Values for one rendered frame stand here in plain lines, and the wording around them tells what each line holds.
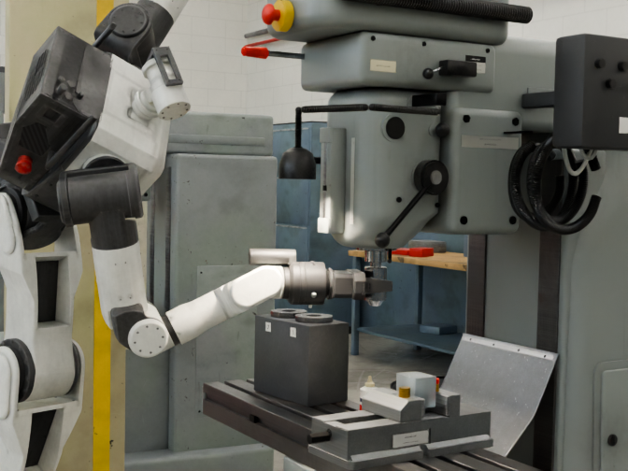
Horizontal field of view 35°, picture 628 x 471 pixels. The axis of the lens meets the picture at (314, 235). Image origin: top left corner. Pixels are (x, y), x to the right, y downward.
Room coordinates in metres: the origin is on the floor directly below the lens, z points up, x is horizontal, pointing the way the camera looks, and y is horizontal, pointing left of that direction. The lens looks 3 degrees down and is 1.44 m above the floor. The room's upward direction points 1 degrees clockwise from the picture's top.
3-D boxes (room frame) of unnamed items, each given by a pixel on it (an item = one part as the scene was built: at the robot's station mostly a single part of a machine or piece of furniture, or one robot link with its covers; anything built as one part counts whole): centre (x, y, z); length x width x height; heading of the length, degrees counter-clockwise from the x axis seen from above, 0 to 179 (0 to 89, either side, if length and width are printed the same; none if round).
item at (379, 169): (2.08, -0.13, 1.47); 0.21 x 0.19 x 0.32; 31
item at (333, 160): (2.02, -0.03, 1.45); 0.04 x 0.04 x 0.21; 31
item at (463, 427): (1.93, -0.18, 0.98); 0.35 x 0.15 x 0.11; 123
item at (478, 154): (2.18, -0.30, 1.47); 0.24 x 0.19 x 0.26; 31
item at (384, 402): (1.92, -0.16, 1.02); 0.12 x 0.06 x 0.04; 33
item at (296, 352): (2.40, 0.03, 1.03); 0.22 x 0.12 x 0.20; 38
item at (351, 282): (2.07, -0.04, 1.23); 0.13 x 0.12 x 0.10; 9
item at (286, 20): (1.96, 0.07, 1.76); 0.06 x 0.02 x 0.06; 31
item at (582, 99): (1.94, -0.56, 1.62); 0.20 x 0.09 x 0.21; 121
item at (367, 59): (2.10, -0.17, 1.68); 0.34 x 0.24 x 0.10; 121
